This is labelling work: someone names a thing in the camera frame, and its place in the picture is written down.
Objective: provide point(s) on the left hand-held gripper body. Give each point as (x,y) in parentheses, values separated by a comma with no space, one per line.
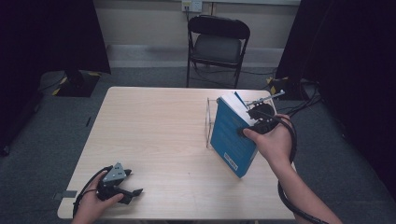
(112,177)

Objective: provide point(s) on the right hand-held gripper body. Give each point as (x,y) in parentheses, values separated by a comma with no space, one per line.
(263,119)

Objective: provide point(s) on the blue book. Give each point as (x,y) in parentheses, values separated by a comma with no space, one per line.
(230,137)

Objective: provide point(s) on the clear acrylic book rack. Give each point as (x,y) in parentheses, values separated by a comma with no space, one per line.
(208,124)

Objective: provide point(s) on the person's right hand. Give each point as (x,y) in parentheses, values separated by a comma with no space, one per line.
(277,143)

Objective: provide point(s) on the person's left hand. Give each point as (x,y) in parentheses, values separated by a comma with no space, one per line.
(90,202)

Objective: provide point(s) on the dark stand base yellow tape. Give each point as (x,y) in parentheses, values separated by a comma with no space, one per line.
(289,88)
(74,84)

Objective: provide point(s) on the grey tape strip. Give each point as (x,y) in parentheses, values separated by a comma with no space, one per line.
(63,195)

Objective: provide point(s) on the black folding chair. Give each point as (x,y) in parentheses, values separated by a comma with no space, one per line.
(218,46)

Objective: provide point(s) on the dark curtain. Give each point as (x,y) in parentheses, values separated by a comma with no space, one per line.
(348,62)
(46,37)

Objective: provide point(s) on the white wall socket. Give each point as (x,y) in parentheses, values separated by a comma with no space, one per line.
(192,5)

